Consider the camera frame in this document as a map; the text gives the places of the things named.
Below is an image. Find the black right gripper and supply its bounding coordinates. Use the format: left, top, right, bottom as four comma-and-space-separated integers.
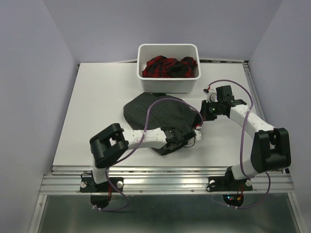
195, 100, 223, 121

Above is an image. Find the grey polka dot skirt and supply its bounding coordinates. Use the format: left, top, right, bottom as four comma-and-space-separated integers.
123, 92, 202, 156

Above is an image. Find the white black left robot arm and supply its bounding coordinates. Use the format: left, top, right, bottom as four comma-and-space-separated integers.
89, 123, 203, 191

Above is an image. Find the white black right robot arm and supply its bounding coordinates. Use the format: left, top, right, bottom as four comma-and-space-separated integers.
200, 100, 291, 189

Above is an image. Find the white plastic bin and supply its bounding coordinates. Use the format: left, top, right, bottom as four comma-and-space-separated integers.
137, 44, 201, 93

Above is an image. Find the red black plaid skirt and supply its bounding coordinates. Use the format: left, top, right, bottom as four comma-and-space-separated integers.
142, 55, 198, 78

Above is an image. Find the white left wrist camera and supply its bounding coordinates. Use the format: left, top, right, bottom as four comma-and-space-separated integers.
194, 126, 203, 141

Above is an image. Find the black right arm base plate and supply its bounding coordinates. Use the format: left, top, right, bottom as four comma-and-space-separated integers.
206, 176, 253, 208

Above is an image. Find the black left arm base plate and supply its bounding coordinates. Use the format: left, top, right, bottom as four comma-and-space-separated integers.
80, 176, 117, 210

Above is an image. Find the aluminium table rail frame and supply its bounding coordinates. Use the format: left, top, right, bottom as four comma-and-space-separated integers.
30, 63, 306, 233

